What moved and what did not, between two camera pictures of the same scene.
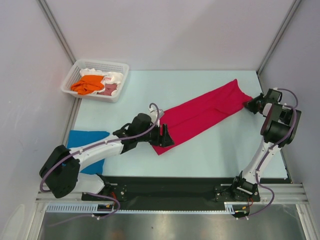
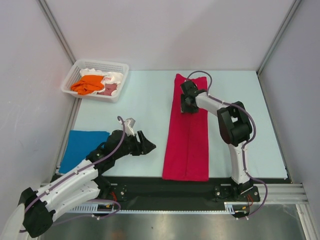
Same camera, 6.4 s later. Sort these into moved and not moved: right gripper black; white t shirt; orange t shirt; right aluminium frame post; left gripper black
Moved: left gripper black; right gripper black
Not moved: orange t shirt; right aluminium frame post; white t shirt
